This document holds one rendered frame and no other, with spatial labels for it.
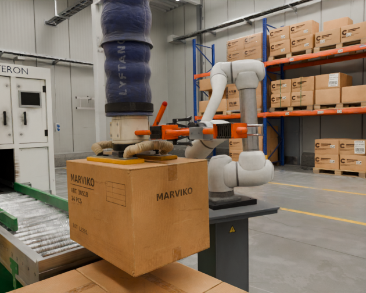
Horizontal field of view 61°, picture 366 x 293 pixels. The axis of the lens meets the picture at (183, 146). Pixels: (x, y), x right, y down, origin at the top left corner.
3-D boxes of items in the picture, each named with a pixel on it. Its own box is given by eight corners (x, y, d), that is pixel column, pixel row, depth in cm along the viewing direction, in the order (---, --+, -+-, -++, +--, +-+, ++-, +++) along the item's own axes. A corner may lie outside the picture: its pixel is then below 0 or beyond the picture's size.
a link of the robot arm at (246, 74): (237, 185, 200) (273, 183, 196) (237, 189, 184) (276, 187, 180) (229, 64, 199) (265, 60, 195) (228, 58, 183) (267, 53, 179)
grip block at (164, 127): (148, 139, 130) (148, 125, 129) (167, 138, 136) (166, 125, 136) (161, 139, 123) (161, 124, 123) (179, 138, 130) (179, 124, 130)
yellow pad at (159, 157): (120, 157, 164) (119, 148, 164) (136, 156, 171) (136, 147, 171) (161, 161, 139) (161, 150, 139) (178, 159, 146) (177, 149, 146)
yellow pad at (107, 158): (86, 160, 151) (85, 150, 151) (104, 158, 158) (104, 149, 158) (124, 165, 126) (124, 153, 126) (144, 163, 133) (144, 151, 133)
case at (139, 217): (69, 238, 159) (65, 160, 157) (136, 221, 185) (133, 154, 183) (135, 278, 114) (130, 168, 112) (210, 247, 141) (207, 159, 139)
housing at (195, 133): (188, 139, 114) (187, 127, 114) (201, 138, 119) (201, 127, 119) (202, 139, 109) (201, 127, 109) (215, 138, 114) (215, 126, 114)
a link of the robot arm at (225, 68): (208, 72, 183) (231, 69, 181) (209, 58, 197) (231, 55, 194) (211, 91, 192) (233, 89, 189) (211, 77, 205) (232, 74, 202)
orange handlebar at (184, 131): (97, 136, 165) (97, 129, 165) (143, 135, 186) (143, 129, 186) (240, 136, 98) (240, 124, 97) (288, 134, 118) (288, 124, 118)
